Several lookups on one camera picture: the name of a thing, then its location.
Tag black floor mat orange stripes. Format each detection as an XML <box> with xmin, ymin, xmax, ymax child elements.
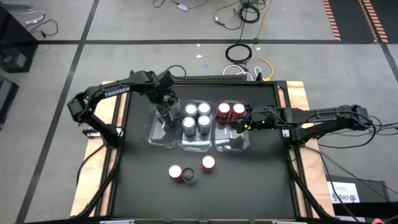
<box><xmin>322</xmin><ymin>0</ymin><xmax>398</xmax><ymax>44</ymax></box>

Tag black cable with plug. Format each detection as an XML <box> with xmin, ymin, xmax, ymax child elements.
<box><xmin>29</xmin><ymin>18</ymin><xmax>60</xmax><ymax>39</ymax></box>

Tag black power strip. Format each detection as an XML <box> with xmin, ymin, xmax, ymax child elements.
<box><xmin>174</xmin><ymin>74</ymin><xmax>248</xmax><ymax>82</ymax></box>

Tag white and blue Spindrift can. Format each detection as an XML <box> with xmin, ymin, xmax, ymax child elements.
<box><xmin>197</xmin><ymin>114</ymin><xmax>213</xmax><ymax>136</ymax></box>
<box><xmin>197</xmin><ymin>101</ymin><xmax>212</xmax><ymax>117</ymax></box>
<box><xmin>182</xmin><ymin>116</ymin><xmax>197</xmax><ymax>137</ymax></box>
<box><xmin>184</xmin><ymin>103</ymin><xmax>199</xmax><ymax>118</ymax></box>

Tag thin black cable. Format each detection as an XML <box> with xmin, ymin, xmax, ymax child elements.
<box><xmin>213</xmin><ymin>0</ymin><xmax>246</xmax><ymax>31</ymax></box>

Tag black cabinet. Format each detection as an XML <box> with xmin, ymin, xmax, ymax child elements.
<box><xmin>0</xmin><ymin>5</ymin><xmax>39</xmax><ymax>74</ymax></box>

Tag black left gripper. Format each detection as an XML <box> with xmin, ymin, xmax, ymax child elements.
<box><xmin>149</xmin><ymin>77</ymin><xmax>176</xmax><ymax>124</ymax></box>

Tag dark grey case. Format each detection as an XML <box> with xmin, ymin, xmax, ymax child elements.
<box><xmin>0</xmin><ymin>74</ymin><xmax>20</xmax><ymax>124</ymax></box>

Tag black box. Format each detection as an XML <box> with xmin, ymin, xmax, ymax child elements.
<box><xmin>325</xmin><ymin>174</ymin><xmax>390</xmax><ymax>220</ymax></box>

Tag coiled black cable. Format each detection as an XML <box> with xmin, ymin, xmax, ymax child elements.
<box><xmin>238</xmin><ymin>3</ymin><xmax>261</xmax><ymax>24</ymax></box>
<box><xmin>224</xmin><ymin>42</ymin><xmax>253</xmax><ymax>65</ymax></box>

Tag white cable with plug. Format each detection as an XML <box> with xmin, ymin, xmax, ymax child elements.
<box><xmin>11</xmin><ymin>9</ymin><xmax>47</xmax><ymax>26</ymax></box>

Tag black cable bundle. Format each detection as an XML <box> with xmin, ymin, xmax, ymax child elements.
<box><xmin>310</xmin><ymin>114</ymin><xmax>398</xmax><ymax>149</ymax></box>

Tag white paper label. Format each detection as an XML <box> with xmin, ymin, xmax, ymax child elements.
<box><xmin>326</xmin><ymin>181</ymin><xmax>361</xmax><ymax>205</ymax></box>

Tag black cable sleeve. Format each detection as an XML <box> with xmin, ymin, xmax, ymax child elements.
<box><xmin>284</xmin><ymin>149</ymin><xmax>335</xmax><ymax>220</ymax></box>
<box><xmin>74</xmin><ymin>146</ymin><xmax>123</xmax><ymax>218</ymax></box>

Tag orange extension cable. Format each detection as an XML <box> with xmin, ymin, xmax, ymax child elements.
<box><xmin>253</xmin><ymin>0</ymin><xmax>275</xmax><ymax>81</ymax></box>

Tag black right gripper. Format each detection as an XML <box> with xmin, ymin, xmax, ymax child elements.
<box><xmin>234</xmin><ymin>106</ymin><xmax>282</xmax><ymax>134</ymax></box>

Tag red Fanta strawberry soda can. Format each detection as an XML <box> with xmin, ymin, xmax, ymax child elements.
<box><xmin>230</xmin><ymin>103</ymin><xmax>247</xmax><ymax>123</ymax></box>
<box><xmin>168</xmin><ymin>164</ymin><xmax>184</xmax><ymax>183</ymax></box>
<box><xmin>216</xmin><ymin>102</ymin><xmax>233</xmax><ymax>124</ymax></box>
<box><xmin>200</xmin><ymin>154</ymin><xmax>216</xmax><ymax>174</ymax></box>

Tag clear plastic bin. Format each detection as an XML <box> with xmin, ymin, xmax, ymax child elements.
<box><xmin>177</xmin><ymin>99</ymin><xmax>216</xmax><ymax>153</ymax></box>
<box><xmin>214</xmin><ymin>100</ymin><xmax>251</xmax><ymax>153</ymax></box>
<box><xmin>142</xmin><ymin>98</ymin><xmax>184</xmax><ymax>149</ymax></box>

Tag light wooden side board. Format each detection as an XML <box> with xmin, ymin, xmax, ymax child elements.
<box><xmin>70</xmin><ymin>80</ymin><xmax>129</xmax><ymax>218</ymax></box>
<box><xmin>278</xmin><ymin>80</ymin><xmax>336</xmax><ymax>218</ymax></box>

